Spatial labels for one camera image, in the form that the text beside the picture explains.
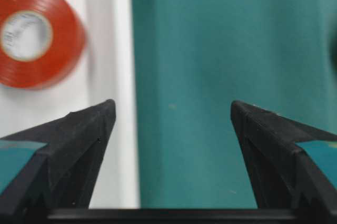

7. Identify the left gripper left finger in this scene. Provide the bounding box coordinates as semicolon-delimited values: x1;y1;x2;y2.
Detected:
1;99;116;223

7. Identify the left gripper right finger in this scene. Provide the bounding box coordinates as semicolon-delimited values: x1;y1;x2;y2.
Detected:
230;101;336;223

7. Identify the red tape roll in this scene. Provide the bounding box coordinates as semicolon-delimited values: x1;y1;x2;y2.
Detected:
1;0;86;89

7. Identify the white plastic tray case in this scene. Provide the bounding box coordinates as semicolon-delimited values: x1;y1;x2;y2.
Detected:
1;0;140;208

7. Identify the green table cloth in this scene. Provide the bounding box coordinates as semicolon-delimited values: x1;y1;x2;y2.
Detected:
132;0;336;208

